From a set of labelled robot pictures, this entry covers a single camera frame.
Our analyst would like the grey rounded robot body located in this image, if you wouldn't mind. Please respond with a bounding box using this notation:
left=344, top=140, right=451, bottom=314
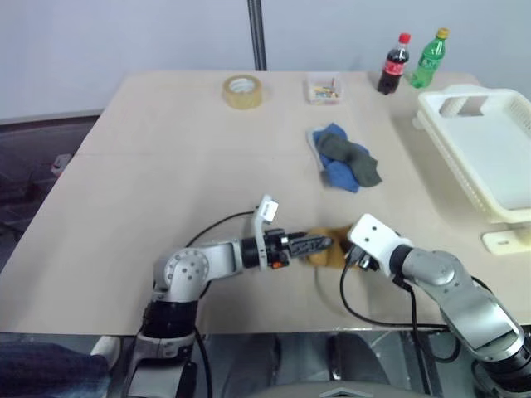
left=256, top=381, right=412, bottom=398

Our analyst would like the white plastic base tray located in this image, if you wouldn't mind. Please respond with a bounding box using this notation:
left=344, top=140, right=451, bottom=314
left=412, top=115, right=531, bottom=255

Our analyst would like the black table leg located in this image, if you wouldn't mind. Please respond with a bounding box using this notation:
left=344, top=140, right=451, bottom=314
left=414, top=331, right=437, bottom=394

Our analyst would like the yellow cloth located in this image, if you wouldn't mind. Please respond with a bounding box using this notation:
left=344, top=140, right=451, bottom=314
left=304, top=225, right=354, bottom=271

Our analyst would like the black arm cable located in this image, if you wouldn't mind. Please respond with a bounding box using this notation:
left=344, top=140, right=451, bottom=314
left=184, top=210, right=256, bottom=249
left=339, top=259, right=453, bottom=332

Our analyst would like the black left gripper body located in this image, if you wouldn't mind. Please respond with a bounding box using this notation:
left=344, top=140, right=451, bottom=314
left=264, top=228, right=295, bottom=271

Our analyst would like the cola bottle red cap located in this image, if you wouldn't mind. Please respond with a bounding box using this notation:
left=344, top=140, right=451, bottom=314
left=377, top=32, right=412, bottom=95

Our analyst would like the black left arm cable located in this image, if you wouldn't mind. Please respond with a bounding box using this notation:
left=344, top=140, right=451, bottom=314
left=184, top=210, right=256, bottom=249

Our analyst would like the white plastic basket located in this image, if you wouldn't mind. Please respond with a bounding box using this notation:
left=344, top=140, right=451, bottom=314
left=417, top=85, right=531, bottom=225

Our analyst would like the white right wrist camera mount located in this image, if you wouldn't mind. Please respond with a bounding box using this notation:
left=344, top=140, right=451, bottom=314
left=347, top=213, right=414, bottom=279

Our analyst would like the white shoe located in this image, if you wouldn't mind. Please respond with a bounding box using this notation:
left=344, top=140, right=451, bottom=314
left=90, top=335, right=119, bottom=368

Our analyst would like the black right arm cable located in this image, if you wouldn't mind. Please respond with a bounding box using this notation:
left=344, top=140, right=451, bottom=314
left=339, top=259, right=453, bottom=332

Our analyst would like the green soda bottle yellow cap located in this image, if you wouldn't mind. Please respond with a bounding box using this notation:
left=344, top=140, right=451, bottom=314
left=409, top=27, right=451, bottom=90

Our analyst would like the dark grey cloth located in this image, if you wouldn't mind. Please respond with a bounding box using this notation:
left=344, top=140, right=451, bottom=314
left=317, top=131, right=383, bottom=189

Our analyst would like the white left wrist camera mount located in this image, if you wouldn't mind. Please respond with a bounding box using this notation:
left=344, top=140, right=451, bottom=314
left=251, top=194, right=280, bottom=273

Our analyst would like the beige packing tape roll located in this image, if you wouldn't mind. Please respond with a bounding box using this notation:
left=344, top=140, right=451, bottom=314
left=222, top=74, right=265, bottom=110

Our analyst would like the clear plastic box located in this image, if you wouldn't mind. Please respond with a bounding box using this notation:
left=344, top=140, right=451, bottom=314
left=306, top=72, right=348, bottom=105

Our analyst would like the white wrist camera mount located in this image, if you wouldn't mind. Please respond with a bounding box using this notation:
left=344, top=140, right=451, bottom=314
left=347, top=213, right=414, bottom=279
left=251, top=194, right=280, bottom=273

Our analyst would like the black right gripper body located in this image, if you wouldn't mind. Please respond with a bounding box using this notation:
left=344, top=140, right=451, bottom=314
left=343, top=244, right=377, bottom=273

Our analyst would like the black vertical pole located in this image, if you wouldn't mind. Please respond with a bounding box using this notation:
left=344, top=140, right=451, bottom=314
left=246, top=0, right=268, bottom=71

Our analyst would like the blue sock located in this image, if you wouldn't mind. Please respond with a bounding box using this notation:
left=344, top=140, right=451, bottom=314
left=313, top=122, right=360, bottom=194

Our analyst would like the person's blue trouser leg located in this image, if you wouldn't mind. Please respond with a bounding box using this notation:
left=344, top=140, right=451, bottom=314
left=0, top=331, right=111, bottom=398

